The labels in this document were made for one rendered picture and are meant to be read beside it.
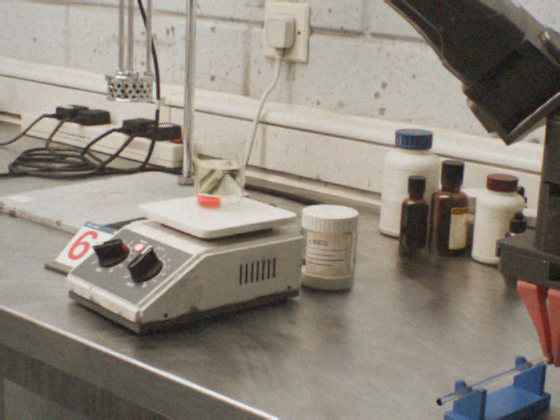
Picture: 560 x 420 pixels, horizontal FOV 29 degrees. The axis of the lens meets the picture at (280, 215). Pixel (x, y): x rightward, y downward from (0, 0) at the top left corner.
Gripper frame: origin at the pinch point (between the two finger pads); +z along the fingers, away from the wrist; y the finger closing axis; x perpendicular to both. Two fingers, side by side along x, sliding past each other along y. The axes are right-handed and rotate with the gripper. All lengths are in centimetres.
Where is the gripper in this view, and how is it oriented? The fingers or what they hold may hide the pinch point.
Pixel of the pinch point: (557, 355)
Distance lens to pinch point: 93.7
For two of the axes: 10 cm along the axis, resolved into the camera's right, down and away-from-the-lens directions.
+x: -7.2, 1.3, -6.8
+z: -0.5, 9.7, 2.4
